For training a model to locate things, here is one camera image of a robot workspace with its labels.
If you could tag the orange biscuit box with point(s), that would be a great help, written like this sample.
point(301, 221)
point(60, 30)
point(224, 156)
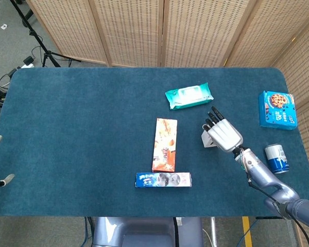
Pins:
point(164, 145)

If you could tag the green wet wipe pack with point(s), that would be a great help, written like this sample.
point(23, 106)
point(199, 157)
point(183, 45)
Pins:
point(189, 95)

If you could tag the blue Oreo cookie pack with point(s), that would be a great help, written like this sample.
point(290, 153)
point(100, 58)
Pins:
point(163, 179)

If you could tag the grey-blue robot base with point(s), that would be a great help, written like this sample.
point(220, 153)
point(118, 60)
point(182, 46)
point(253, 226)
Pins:
point(144, 231)

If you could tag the small white box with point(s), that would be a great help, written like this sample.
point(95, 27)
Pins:
point(208, 140)

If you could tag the woven wooden folding screen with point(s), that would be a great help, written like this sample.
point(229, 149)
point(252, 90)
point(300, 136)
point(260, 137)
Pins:
point(195, 31)

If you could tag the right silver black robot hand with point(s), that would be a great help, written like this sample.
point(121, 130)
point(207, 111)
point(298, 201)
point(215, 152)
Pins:
point(225, 136)

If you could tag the metal table leg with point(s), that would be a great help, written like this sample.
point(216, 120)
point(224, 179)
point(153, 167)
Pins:
point(214, 231)

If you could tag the white power strip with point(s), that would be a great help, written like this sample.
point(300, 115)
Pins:
point(27, 66)

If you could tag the blue white drink can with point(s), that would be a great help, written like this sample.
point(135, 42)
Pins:
point(276, 159)

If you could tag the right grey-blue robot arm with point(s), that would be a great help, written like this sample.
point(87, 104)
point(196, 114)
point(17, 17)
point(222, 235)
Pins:
point(267, 180)

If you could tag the blue chocolate chip cookie box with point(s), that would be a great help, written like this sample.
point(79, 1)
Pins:
point(278, 109)

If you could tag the blue felt table mat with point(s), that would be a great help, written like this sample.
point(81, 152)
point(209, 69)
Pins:
point(79, 141)

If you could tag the left black grey-tipped robot hand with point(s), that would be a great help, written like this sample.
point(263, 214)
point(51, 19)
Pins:
point(6, 178)

